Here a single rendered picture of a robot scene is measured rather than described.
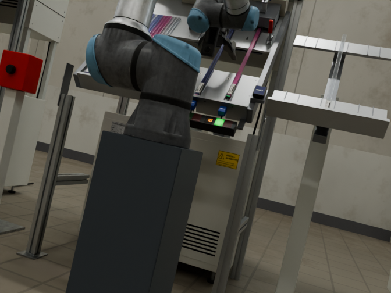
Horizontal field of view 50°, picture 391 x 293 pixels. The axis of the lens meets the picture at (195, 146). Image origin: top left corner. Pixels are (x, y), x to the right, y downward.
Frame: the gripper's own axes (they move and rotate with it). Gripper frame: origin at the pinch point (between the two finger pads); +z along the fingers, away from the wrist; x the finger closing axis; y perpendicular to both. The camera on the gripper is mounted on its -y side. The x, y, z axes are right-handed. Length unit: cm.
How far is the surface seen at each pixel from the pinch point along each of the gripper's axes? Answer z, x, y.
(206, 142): 27.4, -0.3, -22.5
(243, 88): -2.8, -14.6, -13.8
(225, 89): -3.4, -8.5, -16.3
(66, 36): 270, 300, 224
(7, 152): 26, 83, -50
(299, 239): 17, -46, -57
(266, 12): 2.8, -12.4, 32.0
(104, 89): -2.9, 36.3, -26.6
